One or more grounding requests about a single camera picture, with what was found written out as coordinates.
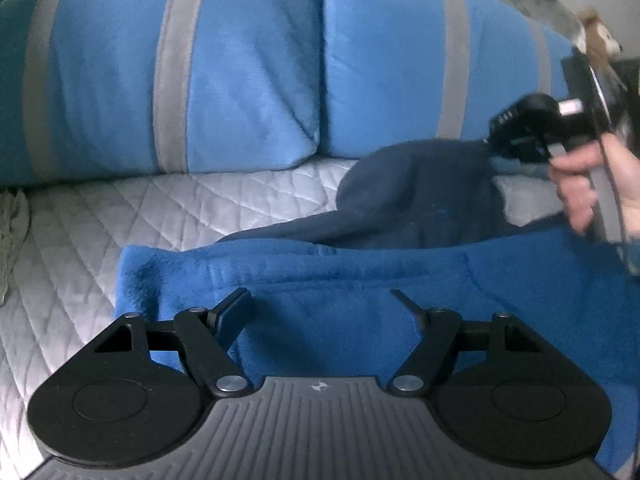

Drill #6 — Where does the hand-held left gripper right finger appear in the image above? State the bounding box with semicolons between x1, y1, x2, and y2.
388;289;545;397

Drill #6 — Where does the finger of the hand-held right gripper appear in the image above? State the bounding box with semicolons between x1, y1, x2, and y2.
484;102;548;163

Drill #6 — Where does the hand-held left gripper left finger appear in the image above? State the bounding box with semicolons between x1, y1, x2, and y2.
92;287;253;396

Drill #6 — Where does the blue fleece pullover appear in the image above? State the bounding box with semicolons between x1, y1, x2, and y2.
115;139;640;480

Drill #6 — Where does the person's right hand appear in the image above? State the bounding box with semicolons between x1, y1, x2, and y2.
549;135;640;243

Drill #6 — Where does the black bag with pink trim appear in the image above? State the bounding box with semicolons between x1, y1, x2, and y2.
561;54;640;137

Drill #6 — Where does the brown plush toy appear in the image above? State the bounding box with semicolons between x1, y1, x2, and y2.
575;6;626;77

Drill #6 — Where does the blue grey-striped pillow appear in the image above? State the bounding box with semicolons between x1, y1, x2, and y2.
0;0;323;190
319;0;581;162

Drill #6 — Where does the white quilted bedspread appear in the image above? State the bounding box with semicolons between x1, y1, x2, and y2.
0;157;571;480

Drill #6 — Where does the beige lace throw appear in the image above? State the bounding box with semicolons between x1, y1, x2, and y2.
0;189;32;307

